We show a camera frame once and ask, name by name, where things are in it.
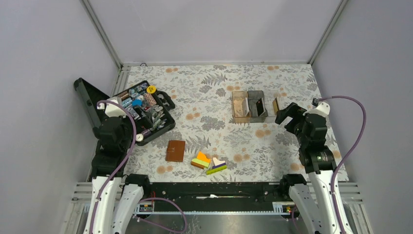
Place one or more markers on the orange green brown card stack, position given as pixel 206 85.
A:
pixel 201 161

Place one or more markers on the white dealer chip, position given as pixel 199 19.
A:
pixel 139 137

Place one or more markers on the yellow poker chip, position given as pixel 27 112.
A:
pixel 151 89

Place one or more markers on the brown leather card holder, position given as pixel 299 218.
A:
pixel 175 151

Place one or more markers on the blue poker chip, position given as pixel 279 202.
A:
pixel 137 103

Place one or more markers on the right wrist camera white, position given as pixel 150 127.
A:
pixel 321 108

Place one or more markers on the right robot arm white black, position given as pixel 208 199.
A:
pixel 325 214

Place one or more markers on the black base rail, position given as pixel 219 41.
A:
pixel 207 197

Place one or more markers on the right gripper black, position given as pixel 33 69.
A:
pixel 292 110

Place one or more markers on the white purple green card stack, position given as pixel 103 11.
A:
pixel 218 166

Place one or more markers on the black poker chip case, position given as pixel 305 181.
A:
pixel 152 119

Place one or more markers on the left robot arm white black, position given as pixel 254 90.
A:
pixel 112 204

